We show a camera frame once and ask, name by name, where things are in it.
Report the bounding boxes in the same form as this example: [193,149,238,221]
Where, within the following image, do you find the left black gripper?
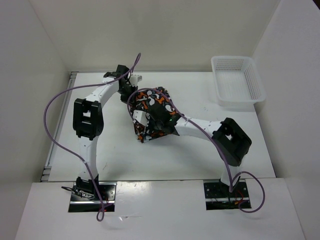
[117,83,138,108]

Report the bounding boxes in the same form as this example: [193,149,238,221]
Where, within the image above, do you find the camouflage orange black shorts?
[126,86,180,143]

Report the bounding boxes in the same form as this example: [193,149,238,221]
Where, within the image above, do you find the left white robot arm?
[72,65,142,200]

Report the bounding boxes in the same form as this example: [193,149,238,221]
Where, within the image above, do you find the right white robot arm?
[146,104,252,197]

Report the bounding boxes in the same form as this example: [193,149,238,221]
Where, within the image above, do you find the white plastic basket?
[211,56,266,107]

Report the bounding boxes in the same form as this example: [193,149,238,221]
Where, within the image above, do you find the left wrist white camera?
[129,74,143,87]

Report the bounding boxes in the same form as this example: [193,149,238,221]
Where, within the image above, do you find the wrist white camera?
[129,74,143,87]
[133,110,151,127]

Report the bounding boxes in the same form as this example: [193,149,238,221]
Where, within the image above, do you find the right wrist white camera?
[133,110,151,127]

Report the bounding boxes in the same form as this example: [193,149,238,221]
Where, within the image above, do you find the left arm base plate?
[68,182,117,213]

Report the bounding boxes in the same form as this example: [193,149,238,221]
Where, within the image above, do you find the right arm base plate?
[203,179,252,211]

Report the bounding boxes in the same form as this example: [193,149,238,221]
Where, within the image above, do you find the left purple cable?
[43,52,142,222]

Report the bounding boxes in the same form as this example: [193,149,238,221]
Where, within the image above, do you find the aluminium table edge rail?
[40,71,78,183]

